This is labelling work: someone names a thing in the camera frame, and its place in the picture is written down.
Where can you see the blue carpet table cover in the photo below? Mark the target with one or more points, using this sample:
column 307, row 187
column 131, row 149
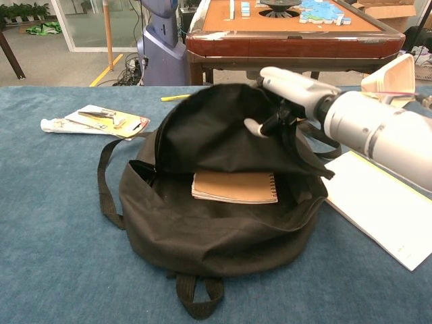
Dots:
column 50, row 219

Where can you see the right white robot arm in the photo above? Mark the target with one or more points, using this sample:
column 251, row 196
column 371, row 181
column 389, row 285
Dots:
column 378, row 128

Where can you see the brown spiral notebook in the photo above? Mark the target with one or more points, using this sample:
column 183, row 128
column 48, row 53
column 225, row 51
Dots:
column 233, row 187

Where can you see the yellow tape measure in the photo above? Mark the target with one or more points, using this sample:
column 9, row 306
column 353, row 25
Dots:
column 175, row 98

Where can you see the potted green plants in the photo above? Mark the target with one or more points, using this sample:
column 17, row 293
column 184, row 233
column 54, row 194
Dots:
column 23, row 11

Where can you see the blue mahjong tile pile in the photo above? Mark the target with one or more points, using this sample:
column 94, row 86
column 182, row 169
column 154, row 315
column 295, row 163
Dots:
column 320, row 13

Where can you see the white paper booklet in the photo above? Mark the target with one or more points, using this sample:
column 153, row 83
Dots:
column 378, row 216

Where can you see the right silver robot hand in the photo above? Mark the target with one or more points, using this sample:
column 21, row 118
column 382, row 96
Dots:
column 300, row 94

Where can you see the white framed glass partition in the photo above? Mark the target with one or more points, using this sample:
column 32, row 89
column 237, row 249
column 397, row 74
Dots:
column 72, row 40

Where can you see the dark table leg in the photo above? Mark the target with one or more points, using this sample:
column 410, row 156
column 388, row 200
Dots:
column 11, row 55

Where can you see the razor in yellow blister pack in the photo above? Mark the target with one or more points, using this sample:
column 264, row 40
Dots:
column 111, row 118

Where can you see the wooden pole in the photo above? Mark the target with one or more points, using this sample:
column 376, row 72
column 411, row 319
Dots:
column 108, row 33

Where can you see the cardboard box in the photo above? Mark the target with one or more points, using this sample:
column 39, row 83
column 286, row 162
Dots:
column 388, row 11

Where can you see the brown mahjong table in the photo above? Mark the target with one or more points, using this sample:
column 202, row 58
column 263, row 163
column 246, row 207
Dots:
column 287, row 45

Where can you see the black fabric backpack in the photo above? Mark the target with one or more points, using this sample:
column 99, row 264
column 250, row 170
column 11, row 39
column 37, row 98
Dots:
column 202, row 236

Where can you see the green cloth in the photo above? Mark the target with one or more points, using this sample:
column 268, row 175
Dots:
column 44, row 28

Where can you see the beige plastic container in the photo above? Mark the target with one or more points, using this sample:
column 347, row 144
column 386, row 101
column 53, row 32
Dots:
column 398, row 77

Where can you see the black tripod stand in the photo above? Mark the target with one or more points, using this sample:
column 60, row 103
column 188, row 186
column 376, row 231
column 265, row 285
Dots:
column 422, row 33

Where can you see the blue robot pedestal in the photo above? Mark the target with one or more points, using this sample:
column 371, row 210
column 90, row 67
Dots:
column 162, row 50

